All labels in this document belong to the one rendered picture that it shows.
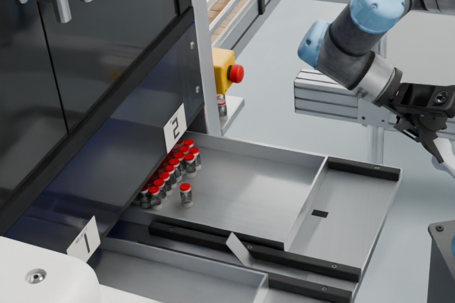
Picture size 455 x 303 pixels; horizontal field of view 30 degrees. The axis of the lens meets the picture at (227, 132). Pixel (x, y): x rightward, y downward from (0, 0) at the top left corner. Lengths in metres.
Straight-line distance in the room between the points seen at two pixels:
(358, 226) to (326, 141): 1.71
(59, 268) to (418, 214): 2.48
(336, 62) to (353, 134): 1.93
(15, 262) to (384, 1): 0.89
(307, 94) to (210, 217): 1.07
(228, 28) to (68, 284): 1.64
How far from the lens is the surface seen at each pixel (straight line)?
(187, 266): 1.51
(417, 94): 1.40
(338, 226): 1.58
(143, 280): 1.51
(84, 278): 0.52
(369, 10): 1.30
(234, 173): 1.71
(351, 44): 1.35
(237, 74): 1.78
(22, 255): 0.54
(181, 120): 1.63
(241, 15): 2.16
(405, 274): 2.74
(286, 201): 1.63
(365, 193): 1.65
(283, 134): 3.31
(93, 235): 1.41
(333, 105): 2.60
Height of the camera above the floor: 1.94
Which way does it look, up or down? 35 degrees down
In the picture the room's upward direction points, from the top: 6 degrees counter-clockwise
